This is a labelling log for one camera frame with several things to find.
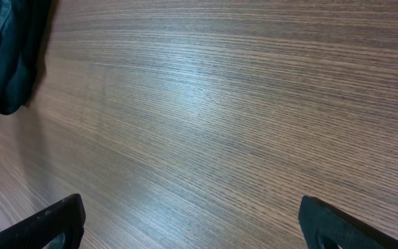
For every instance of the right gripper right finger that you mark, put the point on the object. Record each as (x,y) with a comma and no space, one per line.
(327,227)

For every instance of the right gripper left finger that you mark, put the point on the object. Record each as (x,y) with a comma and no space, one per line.
(61,225)

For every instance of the folded black garment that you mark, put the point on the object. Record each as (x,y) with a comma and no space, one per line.
(19,50)

